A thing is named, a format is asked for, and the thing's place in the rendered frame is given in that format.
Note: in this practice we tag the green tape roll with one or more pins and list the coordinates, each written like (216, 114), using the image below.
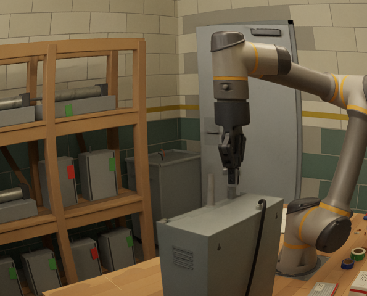
(358, 254)

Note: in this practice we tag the grey tray with long pipe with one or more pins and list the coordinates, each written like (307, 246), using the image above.
(87, 103)

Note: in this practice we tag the grey lidded bin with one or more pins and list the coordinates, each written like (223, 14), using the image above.
(171, 185)

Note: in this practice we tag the white and red box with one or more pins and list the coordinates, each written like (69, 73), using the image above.
(362, 281)

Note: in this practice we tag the grey metal base plate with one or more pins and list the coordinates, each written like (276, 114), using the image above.
(322, 265)

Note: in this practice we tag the grey box with red tag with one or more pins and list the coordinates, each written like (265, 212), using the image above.
(84, 262)
(56, 185)

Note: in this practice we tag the grey box with green tag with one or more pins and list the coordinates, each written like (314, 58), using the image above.
(98, 175)
(41, 274)
(117, 249)
(1, 277)

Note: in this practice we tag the wooden shelf unit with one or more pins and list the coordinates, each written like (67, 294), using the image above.
(56, 172)

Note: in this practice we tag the grey and red box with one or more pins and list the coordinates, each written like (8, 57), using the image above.
(325, 290)

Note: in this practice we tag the blue tape roll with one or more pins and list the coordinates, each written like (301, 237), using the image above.
(347, 264)

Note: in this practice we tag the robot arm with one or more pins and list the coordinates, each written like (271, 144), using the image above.
(340, 172)

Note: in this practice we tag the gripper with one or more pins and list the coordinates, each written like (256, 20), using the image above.
(232, 112)

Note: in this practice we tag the grey equipment cabinet body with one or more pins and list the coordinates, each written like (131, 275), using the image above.
(214, 246)

